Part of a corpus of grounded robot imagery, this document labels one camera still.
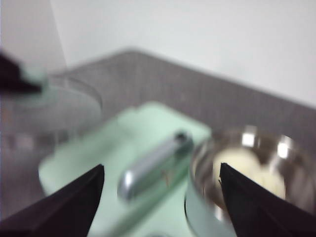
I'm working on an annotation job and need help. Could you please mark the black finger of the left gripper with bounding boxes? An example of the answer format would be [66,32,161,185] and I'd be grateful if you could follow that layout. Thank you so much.
[0,52,42,94]

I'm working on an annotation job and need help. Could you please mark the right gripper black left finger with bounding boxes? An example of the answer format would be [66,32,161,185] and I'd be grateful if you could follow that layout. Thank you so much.
[0,163,105,237]

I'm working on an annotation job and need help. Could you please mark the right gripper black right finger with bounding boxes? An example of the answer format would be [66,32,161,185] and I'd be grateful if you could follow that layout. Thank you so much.
[219,162,316,237]

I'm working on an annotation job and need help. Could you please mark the plain white steamed bun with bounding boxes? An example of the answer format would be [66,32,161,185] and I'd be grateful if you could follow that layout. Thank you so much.
[212,147,263,183]

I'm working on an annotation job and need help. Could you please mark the glass pot lid green knob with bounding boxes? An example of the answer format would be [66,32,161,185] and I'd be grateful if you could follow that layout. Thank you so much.
[0,66,103,161]

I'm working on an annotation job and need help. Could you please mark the mint green griddle cover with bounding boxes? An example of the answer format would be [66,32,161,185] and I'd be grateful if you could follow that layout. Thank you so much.
[38,100,213,237]

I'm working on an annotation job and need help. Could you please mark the mint green breakfast machine base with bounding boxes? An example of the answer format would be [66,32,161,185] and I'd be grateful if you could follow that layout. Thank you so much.
[98,172,193,237]

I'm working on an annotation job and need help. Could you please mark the mint green handled pot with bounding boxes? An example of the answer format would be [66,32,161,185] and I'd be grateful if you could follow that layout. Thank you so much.
[184,125,316,237]

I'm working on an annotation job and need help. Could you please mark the chrome griddle cover handle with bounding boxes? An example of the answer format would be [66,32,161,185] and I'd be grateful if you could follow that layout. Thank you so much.
[118,131,195,202]

